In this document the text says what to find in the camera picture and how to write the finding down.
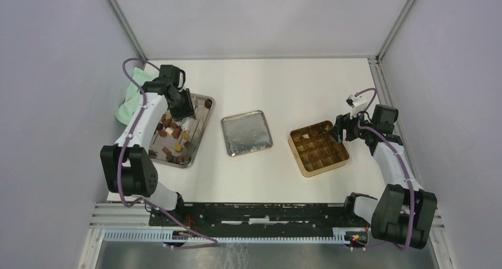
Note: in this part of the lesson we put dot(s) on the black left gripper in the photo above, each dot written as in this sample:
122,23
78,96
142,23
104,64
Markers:
189,109

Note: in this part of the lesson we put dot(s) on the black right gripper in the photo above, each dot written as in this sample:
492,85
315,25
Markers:
343,122

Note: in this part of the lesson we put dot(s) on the metal serving tongs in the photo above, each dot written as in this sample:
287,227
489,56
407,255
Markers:
185,124

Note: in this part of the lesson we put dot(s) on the gold chocolate box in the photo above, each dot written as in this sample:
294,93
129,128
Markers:
319,153

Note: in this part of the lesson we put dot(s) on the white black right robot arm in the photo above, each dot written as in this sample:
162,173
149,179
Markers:
404,213

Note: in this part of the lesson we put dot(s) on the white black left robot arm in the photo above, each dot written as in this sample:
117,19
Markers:
128,168

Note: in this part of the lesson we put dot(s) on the dark chocolate tray corner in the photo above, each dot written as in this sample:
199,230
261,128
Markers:
208,103

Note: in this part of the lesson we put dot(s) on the metal chocolate tray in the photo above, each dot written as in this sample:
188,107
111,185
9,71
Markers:
168,133

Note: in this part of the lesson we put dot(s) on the caramel round chocolate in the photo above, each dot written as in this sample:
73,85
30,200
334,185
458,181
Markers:
178,148

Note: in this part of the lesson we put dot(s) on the green patterned cloth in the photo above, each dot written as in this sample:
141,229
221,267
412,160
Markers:
126,110

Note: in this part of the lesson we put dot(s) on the silver box lid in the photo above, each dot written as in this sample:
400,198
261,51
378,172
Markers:
246,133

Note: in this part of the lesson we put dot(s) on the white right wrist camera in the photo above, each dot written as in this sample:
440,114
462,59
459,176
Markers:
357,104

